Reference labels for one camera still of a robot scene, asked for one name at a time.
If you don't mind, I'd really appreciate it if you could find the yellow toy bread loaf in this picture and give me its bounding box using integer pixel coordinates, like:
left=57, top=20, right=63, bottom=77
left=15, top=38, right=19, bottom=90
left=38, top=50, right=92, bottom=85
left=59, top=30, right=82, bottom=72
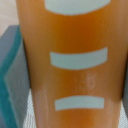
left=16, top=0, right=128, bottom=128

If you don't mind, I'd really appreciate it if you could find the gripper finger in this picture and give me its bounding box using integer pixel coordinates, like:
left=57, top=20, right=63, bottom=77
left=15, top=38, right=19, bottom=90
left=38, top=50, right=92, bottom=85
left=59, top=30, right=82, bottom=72
left=0, top=25, right=30, bottom=128

